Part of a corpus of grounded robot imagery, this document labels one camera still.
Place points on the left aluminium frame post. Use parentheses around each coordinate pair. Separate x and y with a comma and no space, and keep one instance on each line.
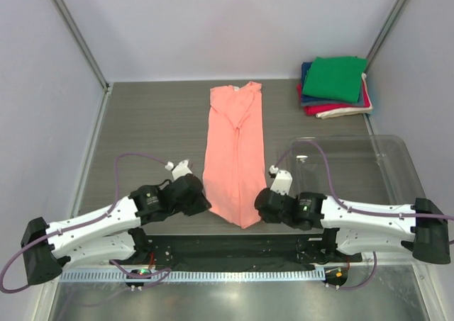
(75,32)

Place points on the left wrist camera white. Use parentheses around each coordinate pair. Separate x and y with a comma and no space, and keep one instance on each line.
(181,169)

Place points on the folded cream t-shirt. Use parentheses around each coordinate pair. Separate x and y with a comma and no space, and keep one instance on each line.
(349,111)

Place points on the folded blue t-shirt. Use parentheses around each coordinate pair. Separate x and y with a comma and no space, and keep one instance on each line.
(305,67)

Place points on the white slotted cable duct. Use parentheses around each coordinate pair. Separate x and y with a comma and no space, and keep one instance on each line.
(114,275)

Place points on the right aluminium frame post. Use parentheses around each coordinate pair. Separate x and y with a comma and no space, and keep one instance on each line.
(390,22)

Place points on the folded green t-shirt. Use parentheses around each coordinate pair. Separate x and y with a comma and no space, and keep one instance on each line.
(335,78)

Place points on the aluminium front rail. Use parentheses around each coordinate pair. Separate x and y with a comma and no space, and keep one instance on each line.
(390,257)

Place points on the salmon pink t-shirt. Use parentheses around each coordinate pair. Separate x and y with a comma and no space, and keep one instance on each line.
(234,164)

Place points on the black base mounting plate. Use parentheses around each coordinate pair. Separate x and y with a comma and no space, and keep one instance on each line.
(216,249)

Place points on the folded red t-shirt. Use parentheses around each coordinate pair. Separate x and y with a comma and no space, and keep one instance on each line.
(311,109)

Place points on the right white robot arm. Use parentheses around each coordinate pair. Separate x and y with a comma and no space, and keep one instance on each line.
(420,228)

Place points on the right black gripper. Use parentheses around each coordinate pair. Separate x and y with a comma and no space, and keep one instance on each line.
(269,218)

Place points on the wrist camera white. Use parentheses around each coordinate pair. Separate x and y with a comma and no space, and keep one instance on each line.
(181,169)
(281,180)

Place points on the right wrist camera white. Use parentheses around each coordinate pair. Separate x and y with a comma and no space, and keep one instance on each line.
(281,180)

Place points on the clear plastic bin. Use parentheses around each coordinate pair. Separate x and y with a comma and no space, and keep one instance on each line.
(365,168)

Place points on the aluminium frame post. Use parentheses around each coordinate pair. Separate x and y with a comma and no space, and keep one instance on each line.
(390,22)
(75,32)

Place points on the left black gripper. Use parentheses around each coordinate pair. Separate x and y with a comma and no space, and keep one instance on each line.
(202,203)

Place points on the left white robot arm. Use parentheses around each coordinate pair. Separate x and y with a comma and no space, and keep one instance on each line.
(111,233)

